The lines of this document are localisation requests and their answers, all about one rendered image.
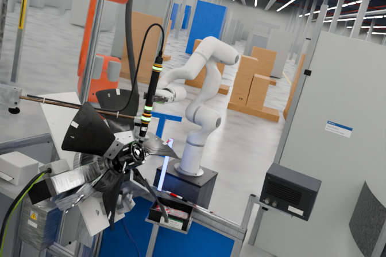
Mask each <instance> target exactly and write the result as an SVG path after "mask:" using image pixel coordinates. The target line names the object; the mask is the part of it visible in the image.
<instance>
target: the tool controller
mask: <svg viewBox="0 0 386 257"><path fill-rule="evenodd" d="M321 183H322V181H321V180H318V179H316V178H313V177H310V176H307V175H305V174H302V173H299V172H297V171H294V170H292V169H289V168H286V167H283V166H281V165H278V164H276V163H272V164H271V166H270V167H269V169H268V170H267V172H266V174H265V178H264V183H263V188H262V191H261V195H260V199H259V202H262V203H264V204H267V205H269V206H271V207H274V208H276V209H279V210H281V211H283V212H286V213H288V214H290V215H293V216H295V217H298V218H300V219H302V220H305V221H308V220H309V217H310V215H311V212H312V210H313V207H314V204H315V201H316V198H317V195H318V192H319V188H320V186H321Z"/></svg>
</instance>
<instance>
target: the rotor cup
mask: <svg viewBox="0 0 386 257"><path fill-rule="evenodd" d="M127 147H128V149H126V150H124V151H123V149H125V148H127ZM136 151H139V152H140V154H139V155H138V154H137V153H136ZM107 160H108V163H109V166H110V168H111V170H112V171H113V172H114V173H115V174H117V175H120V173H118V172H119V170H122V168H123V165H124V162H125V161H126V166H125V168H126V169H125V170H124V171H125V175H126V174H128V173H129V171H130V170H131V169H134V168H136V167H138V166H141V165H143V164H144V163H145V162H146V151H145V149H144V147H143V145H142V144H141V143H139V142H138V141H131V142H129V143H127V144H124V145H123V147H122V149H121V150H120V151H119V152H118V154H117V155H116V156H115V158H114V159H113V160H112V159H109V158H107ZM132 162H134V163H133V164H131V165H129V164H130V163H132Z"/></svg>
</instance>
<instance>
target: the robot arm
mask: <svg viewBox="0 0 386 257"><path fill-rule="evenodd" d="M239 57H240V56H239V53H238V52H237V50H236V49H234V48H233V47H232V46H230V45H228V44H226V43H224V42H222V41H220V40H218V39H217V38H215V37H212V36H210V37H206V38H204V39H203V40H202V42H201V43H200V44H199V45H198V47H197V48H196V49H195V51H194V53H193V54H192V55H191V57H190V58H189V59H188V61H187V62H186V64H185V66H183V67H181V68H175V69H172V70H169V71H167V72H166V73H165V74H163V75H162V77H161V78H160V79H159V81H158V83H157V88H156V93H155V95H154V96H152V100H151V102H156V103H159V104H168V103H174V102H181V101H183V100H184V99H185V98H186V90H185V89H184V88H183V87H182V86H173V85H170V84H169V83H170V82H172V81H174V80H177V79H186V80H193V79H194V78H196V77H197V75H198V74H199V72H200V71H201V69H202V68H203V67H204V65H205V67H206V75H205V78H204V82H203V85H202V88H201V90H200V92H199V93H198V95H197V97H196V98H195V99H194V100H193V101H192V102H191V103H190V104H189V105H188V107H187V108H186V112H185V116H186V118H187V119H188V120H189V121H190V122H192V123H195V124H197V125H200V126H201V127H202V128H201V129H200V130H192V131H190V132H189V133H188V135H187V139H186V144H185V147H184V151H183V155H182V160H181V162H180V163H176V164H175V165H174V169H175V170H176V171H177V172H179V173H180V174H183V175H185V176H190V177H200V176H202V175H203V170H202V169H201V168H200V167H199V166H200V162H201V159H202V154H203V151H204V146H205V143H206V139H207V137H208V136H209V135H210V134H211V133H212V132H213V131H214V130H216V129H217V128H218V127H219V126H220V125H221V120H222V119H221V115H220V114H219V113H218V112H217V111H215V110H212V109H210V108H208V107H205V106H203V105H204V103H205V101H207V100H209V99H212V98H213V97H214V96H215V95H216V94H217V92H218V90H219V86H220V84H221V80H222V76H221V74H220V72H219V70H218V68H217V62H219V63H222V64H226V65H234V64H236V63H237V62H238V60H239Z"/></svg>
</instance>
